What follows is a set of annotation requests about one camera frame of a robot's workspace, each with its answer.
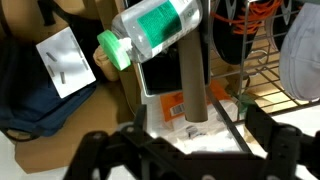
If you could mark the brown cardboard tube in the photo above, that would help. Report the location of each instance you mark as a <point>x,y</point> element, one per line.
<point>193,83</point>

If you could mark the clear bottle green cap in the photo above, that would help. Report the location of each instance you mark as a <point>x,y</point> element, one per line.
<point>156,30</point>

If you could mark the orange package with barcode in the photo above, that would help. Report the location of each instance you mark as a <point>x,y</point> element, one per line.
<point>171,106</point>

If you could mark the white sneaker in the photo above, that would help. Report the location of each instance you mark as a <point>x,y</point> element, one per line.
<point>301,56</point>

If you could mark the black shoe orange laces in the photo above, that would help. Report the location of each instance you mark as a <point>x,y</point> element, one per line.
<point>240,30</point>

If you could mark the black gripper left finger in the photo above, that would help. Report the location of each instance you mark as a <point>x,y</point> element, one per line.
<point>110,146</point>

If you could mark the blue backpack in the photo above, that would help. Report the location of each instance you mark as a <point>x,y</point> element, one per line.
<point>30,106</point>

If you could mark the grey metal shoe rack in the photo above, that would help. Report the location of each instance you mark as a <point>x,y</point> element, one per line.
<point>260,73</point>

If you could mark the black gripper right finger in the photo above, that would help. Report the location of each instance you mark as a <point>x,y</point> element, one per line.
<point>286,143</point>

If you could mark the dark grey trash bin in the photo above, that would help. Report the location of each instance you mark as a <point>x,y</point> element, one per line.
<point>160,76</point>

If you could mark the white paper tag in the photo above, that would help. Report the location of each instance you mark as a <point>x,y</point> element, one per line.
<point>65,63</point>

